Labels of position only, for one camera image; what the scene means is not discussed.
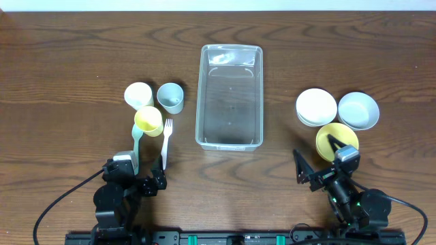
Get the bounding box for white plastic cup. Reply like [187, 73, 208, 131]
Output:
[124, 82, 154, 110]

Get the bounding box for clear plastic container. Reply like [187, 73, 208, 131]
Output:
[196, 44, 264, 152]

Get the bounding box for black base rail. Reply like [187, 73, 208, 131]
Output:
[64, 229, 407, 245]

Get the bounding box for mint green plastic spoon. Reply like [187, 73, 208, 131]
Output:
[131, 124, 143, 175]

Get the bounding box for white plastic fork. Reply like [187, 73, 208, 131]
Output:
[161, 118, 173, 170]

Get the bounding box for yellow plastic cup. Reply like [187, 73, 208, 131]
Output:
[134, 106, 164, 137]

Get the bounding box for yellow plastic bowl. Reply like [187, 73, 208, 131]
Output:
[315, 122, 359, 162]

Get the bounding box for grey plastic cup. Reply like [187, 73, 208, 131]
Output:
[157, 83, 184, 114]

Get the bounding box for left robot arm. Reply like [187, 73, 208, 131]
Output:
[90, 156, 167, 245]

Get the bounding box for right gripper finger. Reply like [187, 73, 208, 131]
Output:
[293, 149, 314, 184]
[327, 134, 346, 153]

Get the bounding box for white plastic bowl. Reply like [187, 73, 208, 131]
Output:
[296, 88, 337, 127]

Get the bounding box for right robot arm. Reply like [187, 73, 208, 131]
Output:
[293, 134, 392, 231]

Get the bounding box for grey plastic bowl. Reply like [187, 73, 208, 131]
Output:
[337, 92, 380, 131]

